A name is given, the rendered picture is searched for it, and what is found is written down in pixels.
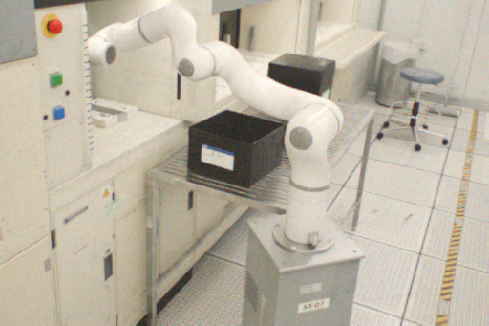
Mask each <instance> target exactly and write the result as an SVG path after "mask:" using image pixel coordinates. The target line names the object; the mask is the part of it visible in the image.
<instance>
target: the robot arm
mask: <svg viewBox="0 0 489 326"><path fill-rule="evenodd" d="M197 30H198V27H197V23H196V21H195V19H194V16H192V15H191V13H190V12H189V11H187V10H186V9H185V8H184V7H183V6H178V5H169V6H164V7H161V8H160V9H158V10H155V11H151V12H149V13H147V14H145V15H143V16H140V17H138V18H136V19H135V20H133V21H129V22H127V23H125V24H122V23H115V24H113V25H111V26H107V27H106V28H104V29H102V30H101V31H98V32H97V33H96V34H95V35H94V36H92V37H90V38H88V50H89V64H91V65H96V66H100V67H105V68H110V67H111V66H112V65H113V64H114V62H115V59H116V55H117V53H116V49H117V50H118V51H119V52H122V53H130V52H132V51H134V50H136V49H139V48H143V47H146V46H148V45H150V44H152V43H157V42H159V41H161V40H162V39H164V38H167V37H169V39H170V43H171V47H172V56H173V65H174V67H175V69H176V70H177V71H178V73H179V75H181V76H182V77H183V78H184V79H185V80H189V81H200V80H205V79H207V78H210V77H211V76H219V77H220V78H222V79H223V80H225V82H226V83H227V85H229V87H230V90H231V93H232V95H233V96H235V97H236V98H237V99H238V100H240V101H242V102H244V103H245V104H246V105H248V106H251V107H252V108H254V109H256V110H257V111H258V112H262V113H264V114H266V115H268V116H271V117H277V118H279V119H283V120H287V121H289V123H288V126H287V130H286V133H285V138H284V144H285V149H286V152H287V154H288V158H289V161H290V174H289V181H288V197H287V212H286V220H283V221H282V222H278V224H276V225H275V226H274V227H273V229H272V237H273V239H274V240H275V242H276V243H278V244H279V245H280V246H281V247H283V249H287V250H290V251H293V252H296V253H300V254H317V253H321V252H324V251H326V250H328V249H330V248H331V246H332V245H333V243H334V234H333V232H331V230H330V228H327V227H326V226H325V216H326V210H327V204H328V198H329V192H330V174H331V171H330V164H329V163H328V161H327V149H328V146H329V143H330V142H331V141H332V140H333V139H334V138H335V137H336V136H337V135H338V134H339V133H340V131H341V129H342V127H343V123H344V117H343V115H342V112H341V111H340V108H339V107H338V106H336V105H335V103H333V102H332V101H329V100H327V99H325V98H322V97H319V96H315V95H313V94H310V93H307V92H304V91H299V90H296V89H293V88H290V87H288V86H283V85H281V84H279V83H278V82H276V81H274V80H272V79H270V78H268V77H267V76H263V75H262V74H261V73H259V72H258V71H257V70H254V69H253V68H251V66H250V65H248V64H247V63H246V61H245V60H244V59H243V58H242V55H241V54H240V53H239V52H238V51H237V50H236V49H234V48H233V47H231V45H229V44H225V43H223V42H220V41H215V42H210V43H204V44H201V45H199V44H198V43H197V41H196V34H197Z"/></svg>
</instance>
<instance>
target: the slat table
mask: <svg viewBox="0 0 489 326"><path fill-rule="evenodd" d="M333 103H335V105H336V106H338V107H339V108H340V111H341V112H342V115H343V117H344V123H343V127H342V129H341V131H340V133H339V134H338V135H337V136H336V137H335V138H334V139H333V140H332V141H331V142H330V143H329V146H328V149H327V160H328V163H329V164H330V171H332V170H333V169H334V168H335V166H336V165H337V164H338V163H339V162H340V160H341V159H342V158H343V157H344V155H345V154H346V153H347V151H348V150H349V149H350V148H351V145H352V144H353V143H355V141H356V139H357V138H358V137H359V136H360V134H361V133H362V131H363V130H364V129H365V128H366V127H367V135H366V139H365V144H364V150H363V155H362V165H361V170H360V175H359V181H358V186H357V191H356V200H355V201H354V203H353V204H352V206H351V209H350V211H349V212H348V213H347V215H346V217H345V219H344V221H343V222H342V223H341V227H340V229H341V230H342V231H343V229H344V228H345V227H346V225H347V224H346V222H347V221H348V219H350V218H351V215H352V213H353V217H352V222H351V225H352V226H353V228H351V231H353V232H356V228H357V223H358V218H359V213H360V208H361V204H362V194H363V188H364V183H365V179H366V174H367V164H368V158H369V154H370V148H371V143H372V142H371V138H372V129H373V124H374V119H375V114H376V110H374V109H371V108H367V107H361V106H353V105H348V104H345V103H340V102H336V101H333ZM240 113H243V114H247V115H250V116H252V117H254V116H255V115H257V113H258V111H257V110H256V109H254V108H252V107H251V106H248V107H246V109H244V110H243V111H242V112H240ZM360 121H361V122H360ZM356 125H357V126H356ZM342 130H343V131H342ZM352 130H353V131H352ZM347 133H348V134H347ZM344 135H345V136H344ZM340 137H341V138H340ZM340 139H341V140H340ZM340 143H342V144H340ZM339 146H340V147H339ZM337 148H338V149H337ZM285 150H286V149H285V148H283V156H282V164H280V165H279V166H278V167H279V168H278V167H277V168H276V169H275V170H272V172H270V173H269V174H267V175H266V176H265V177H263V179H262V180H260V181H259V182H257V184H255V185H253V187H251V188H244V187H241V186H239V185H235V186H233V185H231V184H230V183H227V182H225V181H222V180H217V179H215V178H212V177H209V176H206V175H204V174H200V173H197V172H194V171H190V170H187V169H188V166H187V165H188V145H187V146H185V147H184V148H182V149H181V150H179V151H178V152H177V153H174V154H173V155H171V156H170V157H168V159H164V160H163V161H162V162H161V163H158V164H156V165H155V166H153V167H152V168H151V169H148V170H146V216H148V217H152V227H151V228H149V227H146V270H147V325H148V326H154V325H155V324H156V323H157V287H158V286H159V285H160V283H161V282H163V281H164V280H165V279H166V277H167V276H170V275H171V274H172V272H174V271H175V270H176V269H177V267H178V266H180V265H181V264H182V262H183V261H184V260H186V259H187V258H188V256H189V255H190V254H192V253H193V251H194V250H195V249H197V248H198V247H199V245H200V244H201V243H203V242H204V240H205V239H206V238H208V237H209V235H210V234H211V233H212V232H215V230H216V229H217V228H218V227H219V226H220V225H221V224H222V223H223V222H225V220H226V219H227V218H228V217H229V216H231V214H232V213H233V212H234V211H236V209H237V208H238V207H239V206H251V207H253V208H257V209H259V210H261V211H267V212H271V213H273V214H277V215H285V214H286V212H287V206H285V205H287V196H288V181H289V174H290V161H289V158H288V154H287V152H286V151H285ZM334 150H335V151H334ZM333 153H334V154H333ZM330 157H331V158H330ZM186 162H187V163H186ZM181 163H182V164H181ZM184 164H185V165H184ZM173 165H174V166H173ZM175 166H177V167H175ZM182 168H183V169H182ZM281 168H283V169H281ZM173 169H174V170H173ZM176 170H178V171H176ZM277 170H278V171H277ZM164 171H166V172H168V173H166V172H164ZM179 171H180V172H179ZM280 171H282V172H280ZM182 172H183V173H182ZM169 173H172V174H169ZM184 173H186V174H184ZM272 173H273V174H272ZM175 174H178V175H175ZM278 174H279V175H278ZM179 175H181V176H183V177H181V176H179ZM197 176H199V177H197ZM200 177H201V178H200ZM273 177H275V178H273ZM203 178H204V179H203ZM192 179H193V180H192ZM206 179H207V180H206ZM196 180H199V181H202V182H204V183H202V182H199V181H196ZM211 180H214V181H211ZM272 180H273V181H272ZM287 180H288V181H287ZM157 181H159V182H163V183H165V184H168V185H176V186H178V187H182V188H184V189H188V190H194V191H196V192H200V193H202V194H204V195H210V196H214V197H216V198H220V199H222V200H226V201H231V202H234V203H236V205H235V206H233V207H232V208H231V209H230V210H229V211H227V212H226V213H225V215H224V216H222V217H221V219H220V220H219V221H218V222H216V223H215V225H214V226H213V227H212V228H209V230H208V231H207V232H205V233H204V235H203V236H202V237H201V238H199V240H198V241H197V242H196V243H195V244H194V245H193V246H191V247H190V248H189V249H188V250H187V251H186V252H185V253H184V254H183V255H182V256H181V257H180V258H179V259H178V260H177V261H176V262H175V263H174V264H173V265H172V266H170V267H169V268H168V269H167V270H166V272H164V273H163V274H162V275H161V276H160V277H159V278H158V279H157ZM215 181H216V182H215ZM218 182H219V183H218ZM205 183H207V184H205ZM221 183H222V184H221ZM281 183H282V184H281ZM208 184H210V185H208ZM224 184H225V185H224ZM284 184H285V185H284ZM216 185H219V186H216ZM263 185H264V186H263ZM278 185H279V186H278ZM220 186H221V187H220ZM223 187H225V188H228V189H231V190H228V189H225V188H223ZM239 187H240V188H239ZM285 187H286V188H285ZM242 188H243V189H242ZM258 188H259V189H258ZM245 189H246V190H245ZM260 189H261V190H260ZM276 189H278V190H276ZM234 190H237V191H240V192H237V191H234ZM282 190H283V191H282ZM254 191H256V192H254ZM285 191H286V192H285ZM241 192H242V193H241ZM257 192H258V193H257ZM272 192H274V193H272ZM243 193H246V194H243ZM260 193H261V194H260ZM275 193H278V194H280V195H278V194H275ZM252 195H255V196H257V197H255V196H252ZM284 195H287V196H284ZM271 196H273V197H271ZM274 197H277V198H274ZM278 198H279V199H278ZM281 199H283V200H285V201H283V200H281ZM272 201H275V202H272ZM276 202H278V203H282V204H283V205H282V204H278V203H276Z"/></svg>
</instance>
